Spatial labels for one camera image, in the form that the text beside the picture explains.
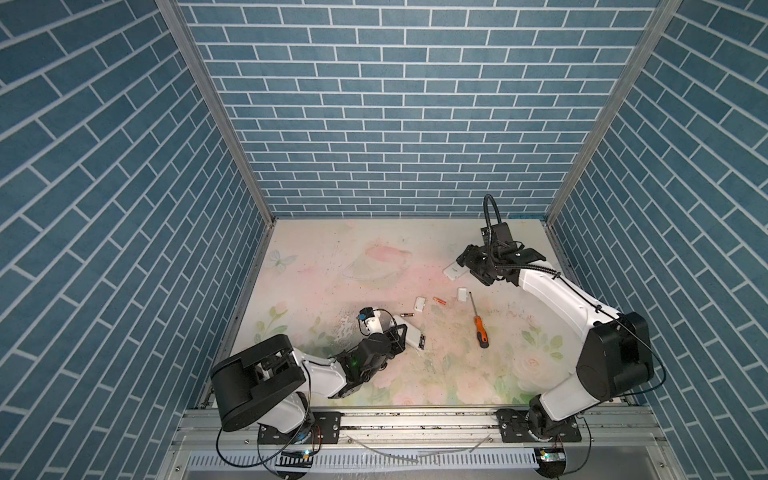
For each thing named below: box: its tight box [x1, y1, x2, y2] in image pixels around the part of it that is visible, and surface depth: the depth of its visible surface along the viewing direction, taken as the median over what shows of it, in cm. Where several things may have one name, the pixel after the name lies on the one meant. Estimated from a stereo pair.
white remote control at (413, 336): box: [393, 315, 421, 350], surface depth 87 cm
